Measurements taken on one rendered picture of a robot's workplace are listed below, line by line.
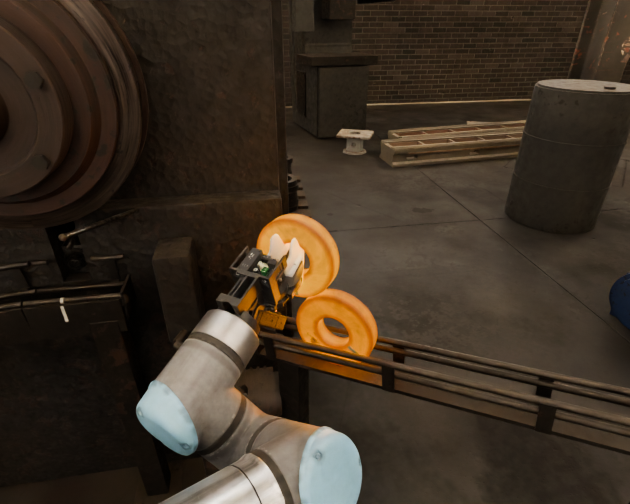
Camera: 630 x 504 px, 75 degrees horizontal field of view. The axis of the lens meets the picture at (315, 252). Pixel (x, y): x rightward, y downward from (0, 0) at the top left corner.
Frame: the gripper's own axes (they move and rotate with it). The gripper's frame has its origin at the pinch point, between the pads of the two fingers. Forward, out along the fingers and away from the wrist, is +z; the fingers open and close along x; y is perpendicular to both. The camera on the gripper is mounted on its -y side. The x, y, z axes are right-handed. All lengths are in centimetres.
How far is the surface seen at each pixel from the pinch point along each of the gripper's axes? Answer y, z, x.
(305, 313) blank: -11.8, -5.3, -2.5
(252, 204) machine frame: -4.9, 14.1, 19.2
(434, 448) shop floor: -94, 12, -29
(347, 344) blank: -15.8, -6.5, -11.3
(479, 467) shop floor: -94, 12, -43
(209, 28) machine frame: 28.4, 24.9, 27.0
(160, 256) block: -5.7, -6.1, 29.8
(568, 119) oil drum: -77, 217, -58
